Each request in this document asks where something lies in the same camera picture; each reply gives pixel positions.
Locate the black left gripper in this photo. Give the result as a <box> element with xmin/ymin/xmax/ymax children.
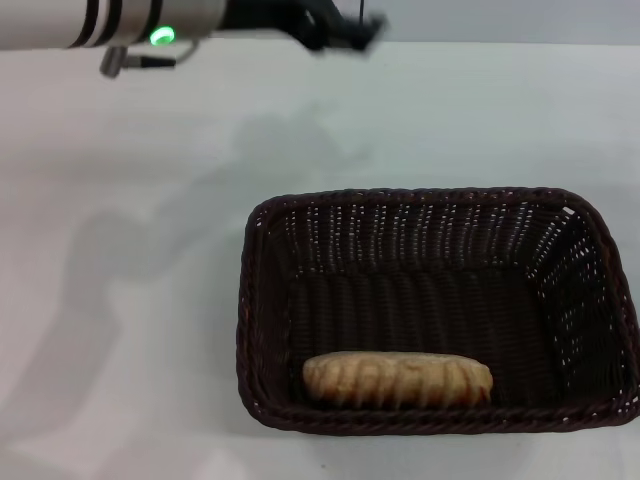
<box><xmin>212</xmin><ymin>0</ymin><xmax>389</xmax><ymax>56</ymax></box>

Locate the dark brown woven basket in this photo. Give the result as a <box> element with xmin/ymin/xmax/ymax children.
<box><xmin>235</xmin><ymin>186</ymin><xmax>640</xmax><ymax>435</ymax></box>

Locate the striped orange bread loaf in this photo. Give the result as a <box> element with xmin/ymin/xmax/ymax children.
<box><xmin>302</xmin><ymin>350</ymin><xmax>495</xmax><ymax>410</ymax></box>

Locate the black cable with metal connector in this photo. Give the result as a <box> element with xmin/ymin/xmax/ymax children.
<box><xmin>99</xmin><ymin>39</ymin><xmax>199</xmax><ymax>79</ymax></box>

